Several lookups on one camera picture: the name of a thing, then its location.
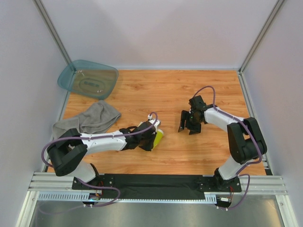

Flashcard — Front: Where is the grey towel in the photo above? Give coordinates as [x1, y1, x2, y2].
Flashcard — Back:
[52, 100, 121, 139]

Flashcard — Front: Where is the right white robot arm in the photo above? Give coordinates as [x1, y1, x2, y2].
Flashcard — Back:
[178, 96, 267, 189]

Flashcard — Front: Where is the left aluminium frame post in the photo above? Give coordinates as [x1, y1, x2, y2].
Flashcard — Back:
[33, 0, 71, 64]

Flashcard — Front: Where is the yellow green patterned towel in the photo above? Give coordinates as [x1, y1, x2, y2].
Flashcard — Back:
[152, 129, 164, 150]

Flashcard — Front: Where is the teal transparent plastic tub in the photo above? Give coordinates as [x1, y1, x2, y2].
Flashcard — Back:
[57, 60, 119, 100]

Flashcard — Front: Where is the aluminium frame post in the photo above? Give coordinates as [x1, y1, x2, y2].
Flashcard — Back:
[33, 0, 71, 64]
[238, 0, 288, 73]

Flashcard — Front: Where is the aluminium front rail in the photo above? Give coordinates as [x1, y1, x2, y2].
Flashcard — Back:
[29, 173, 287, 204]

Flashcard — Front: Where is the right aluminium frame post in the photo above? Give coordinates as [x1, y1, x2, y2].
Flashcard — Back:
[238, 0, 288, 73]

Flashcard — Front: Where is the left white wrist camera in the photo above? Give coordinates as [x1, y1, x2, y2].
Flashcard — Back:
[148, 114, 161, 131]

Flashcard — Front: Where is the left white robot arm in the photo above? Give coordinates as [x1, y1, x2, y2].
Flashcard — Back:
[47, 119, 163, 183]

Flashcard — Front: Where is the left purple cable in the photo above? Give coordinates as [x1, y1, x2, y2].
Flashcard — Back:
[37, 112, 159, 215]

